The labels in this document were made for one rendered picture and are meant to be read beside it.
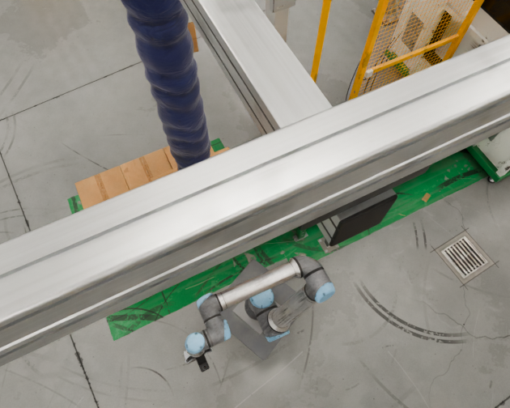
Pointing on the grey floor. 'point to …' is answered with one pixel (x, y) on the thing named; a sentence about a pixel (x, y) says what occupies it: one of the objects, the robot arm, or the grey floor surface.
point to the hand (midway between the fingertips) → (199, 357)
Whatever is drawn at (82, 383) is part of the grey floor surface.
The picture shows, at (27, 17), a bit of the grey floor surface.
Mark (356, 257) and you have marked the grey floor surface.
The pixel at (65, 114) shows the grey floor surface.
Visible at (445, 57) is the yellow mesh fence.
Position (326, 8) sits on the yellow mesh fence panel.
